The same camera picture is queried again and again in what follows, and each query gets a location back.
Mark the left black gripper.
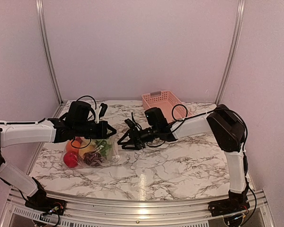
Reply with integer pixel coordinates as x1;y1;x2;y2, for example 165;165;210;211
74;120;116;140

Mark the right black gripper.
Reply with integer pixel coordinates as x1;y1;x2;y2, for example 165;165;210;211
117;125;159;150

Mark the green fake leafy vegetable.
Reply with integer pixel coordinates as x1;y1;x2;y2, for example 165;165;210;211
94;140;113;158

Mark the dark purple fake vegetable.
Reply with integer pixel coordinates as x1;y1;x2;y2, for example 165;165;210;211
83;152;103;167

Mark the clear zip top bag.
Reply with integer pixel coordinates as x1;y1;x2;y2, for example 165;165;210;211
61;136;120;169

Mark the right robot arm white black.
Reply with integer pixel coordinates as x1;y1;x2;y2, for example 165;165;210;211
117;105;250;213

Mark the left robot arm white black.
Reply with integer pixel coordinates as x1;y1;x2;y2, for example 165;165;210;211
0;101;116;210

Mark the yellow fake fruit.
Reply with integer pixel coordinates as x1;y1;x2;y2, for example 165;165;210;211
78;145;94;159

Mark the orange fake fruit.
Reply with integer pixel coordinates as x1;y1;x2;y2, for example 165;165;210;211
65;140;81;153

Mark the red fake apple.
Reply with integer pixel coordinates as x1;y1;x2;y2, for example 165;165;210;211
63;152;79;168

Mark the pink perforated plastic basket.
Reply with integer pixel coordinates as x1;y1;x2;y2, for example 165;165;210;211
142;90;192;122

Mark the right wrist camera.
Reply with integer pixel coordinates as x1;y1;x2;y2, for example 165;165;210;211
124;119;142;133

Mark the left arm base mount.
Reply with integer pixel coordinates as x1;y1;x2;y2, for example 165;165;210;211
25;197;66;216

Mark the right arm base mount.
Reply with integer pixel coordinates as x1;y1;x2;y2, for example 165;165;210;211
208;198;250;217

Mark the front aluminium rail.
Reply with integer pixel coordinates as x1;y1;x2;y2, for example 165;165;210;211
0;188;275;227

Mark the left aluminium frame post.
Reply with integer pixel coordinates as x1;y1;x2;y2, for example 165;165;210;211
36;0;63;105

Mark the aluminium frame post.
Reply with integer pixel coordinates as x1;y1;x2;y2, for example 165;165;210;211
215;0;246;105
36;0;63;105

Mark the right aluminium frame post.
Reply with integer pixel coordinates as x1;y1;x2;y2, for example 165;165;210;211
215;0;246;105

